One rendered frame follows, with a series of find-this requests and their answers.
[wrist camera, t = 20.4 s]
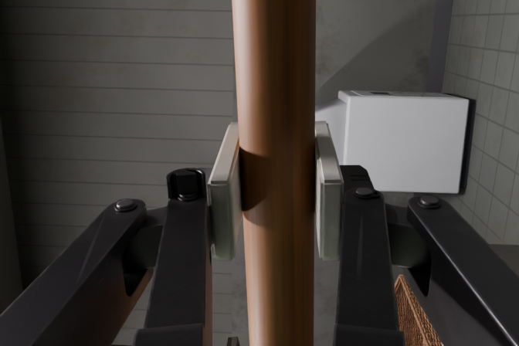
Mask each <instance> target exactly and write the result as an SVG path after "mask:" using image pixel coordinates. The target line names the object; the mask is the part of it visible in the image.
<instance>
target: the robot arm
mask: <svg viewBox="0 0 519 346"><path fill-rule="evenodd" d="M166 178H167V186H168V205H167V206H165V207H162V208H158V209H150V210H147V209H146V204H145V203H144V201H141V200H140V199H135V198H124V199H120V200H118V201H116V202H113V203H111V204H110V205H108V206H107V207H106V208H105V209H104V210H103V211H102V212H101V213H100V214H99V215H98V216H97V217H96V218H95V219H94V220H93V221H92V222H91V223H90V224H89V225H88V226H87V227H86V228H85V229H84V230H83V231H82V232H81V233H80V234H79V235H78V236H77V237H76V238H75V239H74V240H73V241H72V242H71V243H70V244H69V245H68V246H67V247H66V248H65V249H64V250H63V251H62V252H61V253H60V254H59V255H58V256H57V257H56V258H55V259H54V260H53V261H52V262H51V263H50V265H49V266H48V267H47V268H46V269H45V270H44V271H43V272H42V273H41V274H40V275H39V276H38V277H37V278H36V279H35V280H34V281H33V282H32V283H31V284H30V285H29V286H28V287H27V288H26V289H25V290H24V291H23V292H22V293H21V294H20V295H19V296H18V297H17V298H16V299H15V300H14V301H13V302H12V303H11V304H10V305H9V306H8V307H7V308H6V309H5V310H4V311H3V312H2V313H1V314H0V346H111V345H112V343H113V342H114V339H115V338H116V336H117V335H118V333H119V331H120V329H121V328H122V327H123V325H124V323H125V321H126V319H127V318H128V316H129V315H130V313H131V311H132V310H133V308H134V306H135V304H136V303H137V301H138V300H139V298H140V296H141V295H142V293H143V292H144V289H145V288H146V286H147V285H148V283H149V281H150V280H151V278H152V277H153V275H154V277H153V281H152V285H151V292H150V296H149V301H148V308H147V313H146V317H145V321H144V329H137V330H136V331H135V334H134V340H133V344H132V346H212V255H213V258H215V259H216V261H232V258H235V254H236V246H237V241H238V236H239V227H240V222H241V217H242V212H243V198H242V183H241V167H240V153H239V123H238V122H231V124H229V126H228V128H227V131H226V134H225V137H224V139H223V142H222V145H221V148H220V150H219V153H218V156H217V158H216V161H215V164H214V167H213V168H181V169H178V170H174V171H172V172H170V173H168V174H167V176H166ZM314 212H315V220H316V227H317V241H318V249H319V257H320V258H323V261H338V260H339V258H340V264H339V275H338V296H337V307H336V318H335V324H334V336H333V346H406V345H405V335H404V332H403V331H400V330H399V320H398V313H397V306H396V299H395V286H394V279H393V272H392V265H395V266H402V273H403V276H404V277H405V279H406V281H407V283H408V285H409V286H410V288H411V290H412V292H413V293H414V295H415V297H416V299H417V301H418V302H419V304H420V306H421V308H422V309H423V311H424V313H425V314H426V316H427V318H428V319H429V322H430V324H431V325H432V327H433V329H434V331H435V332H436V334H437V336H438V337H439V339H440V341H441V342H442V344H443V346H519V275H518V274H517V273H516V272H515V271H514V270H513V269H512V268H511V267H510V266H509V265H508V264H507V263H506V262H505V260H504V259H503V258H502V257H501V256H500V255H499V254H498V253H497V252H496V251H495V250H494V249H493V248H492V247H491V246H490V245H489V244H488V243H487V242H486V241H485V239H484V238H483V237H482V236H481V235H480V234H479V233H478V232H477V231H476V230H475V229H474V228H473V227H472V226H471V225H470V224H469V223H468V222H467V221H466V220H465V219H464V217H462V216H461V214H459V213H458V211H456V210H455V209H454V207H452V206H451V204H449V203H448V202H447V201H446V200H444V199H441V198H438V197H437V196H434V195H433V196H431V195H419V196H414V197H412V198H410V199H409V200H408V205H407V207H401V206H397V205H391V204H388V203H386V202H385V198H384V195H383V194H382V193H381V192H379V191H378V190H375V189H374V186H373V184H372V182H371V179H370V177H369V174H368V172H367V170H366V169H365V168H363V167H362V166H360V165H339V163H338V157H337V154H336V151H335V148H334V142H333V140H332V136H331V132H330V128H329V125H328V123H326V121H325V120H319V121H315V174H314ZM211 248H212V253H211ZM154 267H155V269H154Z"/></svg>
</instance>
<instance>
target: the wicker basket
mask: <svg viewBox="0 0 519 346"><path fill-rule="evenodd" d="M400 284H401V285H400ZM400 291H401V292H400ZM402 291H403V292H402ZM396 294H397V295H396ZM396 296H397V297H396ZM403 298H404V299H403ZM395 299H396V306H397V305H398V306H397V313H398V319H399V325H400V326H399V327H400V328H399V330H400V331H403V332H404V335H405V345H406V346H443V344H442V342H441V341H440V339H439V337H438V336H437V334H436V332H435V331H434V329H433V326H432V325H431V324H430V322H429V319H428V318H427V316H426V314H425V313H424V311H423V309H422V308H421V306H420V304H419V302H418V301H417V299H416V297H415V295H414V293H413V292H412V290H411V288H410V286H409V285H408V283H407V281H406V279H405V277H404V276H403V275H401V274H399V277H398V279H397V280H396V283H395ZM401 301H402V302H401ZM403 301H404V302H403ZM398 307H399V308H398ZM410 309H411V311H410ZM399 310H400V311H399ZM400 312H401V313H400ZM400 314H401V315H400ZM406 314H407V315H406ZM409 315H410V316H409ZM407 316H408V317H407ZM407 318H408V319H407ZM413 318H414V319H413ZM405 320H406V321H405ZM409 322H410V323H409ZM412 324H413V325H412ZM414 326H415V327H414ZM416 326H417V327H416ZM406 328H407V330H406ZM417 328H418V329H417ZM404 329H405V330H404ZM408 331H409V332H408ZM411 332H412V333H411ZM406 335H407V336H406ZM412 335H413V336H412ZM407 337H408V338H407ZM413 338H414V339H413ZM411 339H412V340H411Z"/></svg>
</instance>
